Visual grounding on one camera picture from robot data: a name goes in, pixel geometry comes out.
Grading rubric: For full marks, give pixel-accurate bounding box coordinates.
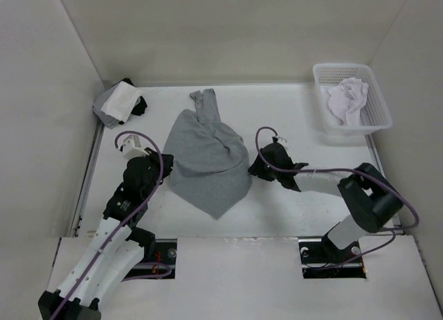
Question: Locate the grey tank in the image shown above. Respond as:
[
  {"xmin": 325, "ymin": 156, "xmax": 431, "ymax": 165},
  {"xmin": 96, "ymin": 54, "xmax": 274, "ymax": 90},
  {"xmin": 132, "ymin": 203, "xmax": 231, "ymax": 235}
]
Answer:
[
  {"xmin": 92, "ymin": 88, "xmax": 119, "ymax": 129},
  {"xmin": 163, "ymin": 89, "xmax": 252, "ymax": 220}
]

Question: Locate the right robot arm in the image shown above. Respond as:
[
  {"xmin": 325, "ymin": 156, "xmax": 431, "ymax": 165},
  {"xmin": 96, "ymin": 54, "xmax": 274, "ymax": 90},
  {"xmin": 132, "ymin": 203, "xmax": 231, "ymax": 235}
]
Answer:
[{"xmin": 248, "ymin": 141, "xmax": 406, "ymax": 262}]

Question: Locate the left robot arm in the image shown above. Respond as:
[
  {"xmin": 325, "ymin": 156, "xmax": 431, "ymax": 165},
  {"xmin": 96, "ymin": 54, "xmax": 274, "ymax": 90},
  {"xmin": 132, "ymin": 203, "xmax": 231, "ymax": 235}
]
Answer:
[{"xmin": 38, "ymin": 152, "xmax": 174, "ymax": 319}]

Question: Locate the folded grey tank top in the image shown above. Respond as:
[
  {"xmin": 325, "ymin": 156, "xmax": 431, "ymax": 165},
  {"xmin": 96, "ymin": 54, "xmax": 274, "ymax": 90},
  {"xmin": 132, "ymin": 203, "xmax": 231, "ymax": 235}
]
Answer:
[{"xmin": 92, "ymin": 88, "xmax": 119, "ymax": 129}]

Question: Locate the folded white tank top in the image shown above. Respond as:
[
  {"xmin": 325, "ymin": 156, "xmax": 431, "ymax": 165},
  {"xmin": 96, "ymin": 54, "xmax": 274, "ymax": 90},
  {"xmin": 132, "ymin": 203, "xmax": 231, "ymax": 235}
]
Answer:
[{"xmin": 101, "ymin": 82, "xmax": 142, "ymax": 123}]

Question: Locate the white tank top in basket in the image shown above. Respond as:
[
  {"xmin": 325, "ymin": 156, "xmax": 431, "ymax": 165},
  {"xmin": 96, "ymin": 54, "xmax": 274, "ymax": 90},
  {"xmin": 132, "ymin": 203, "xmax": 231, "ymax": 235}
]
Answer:
[{"xmin": 327, "ymin": 78, "xmax": 369, "ymax": 127}]

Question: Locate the white plastic basket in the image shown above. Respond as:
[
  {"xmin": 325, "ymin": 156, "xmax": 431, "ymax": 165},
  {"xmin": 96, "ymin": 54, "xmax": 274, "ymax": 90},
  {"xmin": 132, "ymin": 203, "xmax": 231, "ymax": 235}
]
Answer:
[{"xmin": 312, "ymin": 63, "xmax": 392, "ymax": 136}]

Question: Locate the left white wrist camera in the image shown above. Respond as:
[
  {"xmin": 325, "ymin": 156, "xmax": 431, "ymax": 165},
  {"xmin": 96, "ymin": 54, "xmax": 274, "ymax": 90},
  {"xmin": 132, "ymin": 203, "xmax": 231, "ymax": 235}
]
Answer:
[{"xmin": 120, "ymin": 134, "xmax": 148, "ymax": 160}]

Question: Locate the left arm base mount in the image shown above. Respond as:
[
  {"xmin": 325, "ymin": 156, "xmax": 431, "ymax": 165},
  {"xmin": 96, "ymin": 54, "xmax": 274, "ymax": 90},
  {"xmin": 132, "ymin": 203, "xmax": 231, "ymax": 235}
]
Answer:
[{"xmin": 123, "ymin": 239, "xmax": 178, "ymax": 281}]

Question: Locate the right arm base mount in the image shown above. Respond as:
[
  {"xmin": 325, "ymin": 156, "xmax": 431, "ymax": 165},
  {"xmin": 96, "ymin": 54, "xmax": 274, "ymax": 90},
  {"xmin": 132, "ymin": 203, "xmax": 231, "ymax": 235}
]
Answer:
[{"xmin": 298, "ymin": 238, "xmax": 366, "ymax": 279}]

